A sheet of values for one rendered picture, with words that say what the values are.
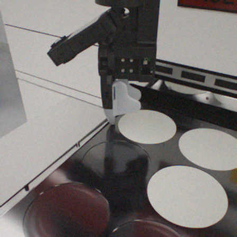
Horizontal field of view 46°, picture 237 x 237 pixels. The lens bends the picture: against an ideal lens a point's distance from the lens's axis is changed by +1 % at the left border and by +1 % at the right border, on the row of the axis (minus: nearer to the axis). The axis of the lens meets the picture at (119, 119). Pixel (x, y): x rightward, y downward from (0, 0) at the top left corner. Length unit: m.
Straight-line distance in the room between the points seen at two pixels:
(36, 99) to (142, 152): 0.49
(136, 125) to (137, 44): 0.15
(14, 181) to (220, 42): 0.42
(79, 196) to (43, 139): 0.25
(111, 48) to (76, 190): 0.20
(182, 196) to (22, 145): 0.35
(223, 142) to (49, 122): 0.38
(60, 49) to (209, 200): 0.29
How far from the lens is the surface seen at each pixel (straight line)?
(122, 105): 0.44
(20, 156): 0.57
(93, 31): 0.40
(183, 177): 0.40
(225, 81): 0.52
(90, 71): 0.66
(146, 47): 0.38
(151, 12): 0.39
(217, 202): 0.38
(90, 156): 0.42
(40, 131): 0.63
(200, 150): 0.45
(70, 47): 0.41
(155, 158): 0.42
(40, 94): 0.83
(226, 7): 0.48
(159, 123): 0.49
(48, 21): 0.70
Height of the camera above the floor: 1.18
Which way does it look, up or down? 34 degrees down
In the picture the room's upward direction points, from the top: straight up
